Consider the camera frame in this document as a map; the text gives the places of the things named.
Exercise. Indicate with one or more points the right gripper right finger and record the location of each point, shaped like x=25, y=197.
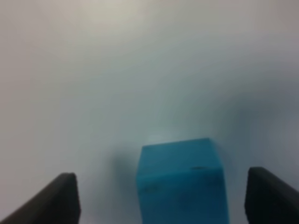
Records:
x=269, y=200

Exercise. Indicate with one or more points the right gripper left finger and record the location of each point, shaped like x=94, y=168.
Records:
x=57, y=203

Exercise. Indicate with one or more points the blue block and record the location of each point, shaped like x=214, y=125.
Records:
x=182, y=183

